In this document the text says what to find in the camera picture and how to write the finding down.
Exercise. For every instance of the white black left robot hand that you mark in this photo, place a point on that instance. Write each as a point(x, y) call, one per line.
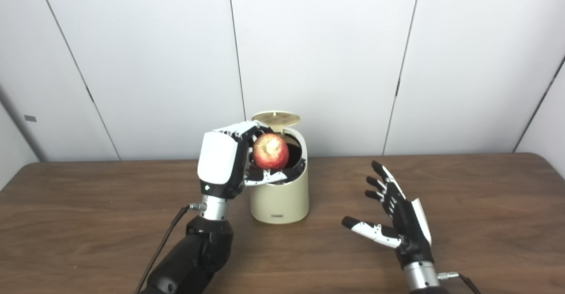
point(218, 159)

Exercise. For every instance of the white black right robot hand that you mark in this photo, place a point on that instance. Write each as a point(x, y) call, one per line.
point(408, 228)

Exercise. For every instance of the red apple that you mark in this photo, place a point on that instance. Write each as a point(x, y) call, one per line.
point(270, 152)

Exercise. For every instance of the cream round bin lid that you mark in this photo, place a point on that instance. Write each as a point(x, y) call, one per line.
point(276, 118)

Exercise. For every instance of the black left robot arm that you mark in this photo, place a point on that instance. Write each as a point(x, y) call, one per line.
point(198, 254)

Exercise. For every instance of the cream-colored bin body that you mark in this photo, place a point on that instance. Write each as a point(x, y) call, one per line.
point(280, 201)

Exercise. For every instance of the black wall seam clip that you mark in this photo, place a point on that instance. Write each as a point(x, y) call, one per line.
point(397, 87)

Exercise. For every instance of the small grey wall label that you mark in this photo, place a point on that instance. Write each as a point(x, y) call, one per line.
point(30, 118)

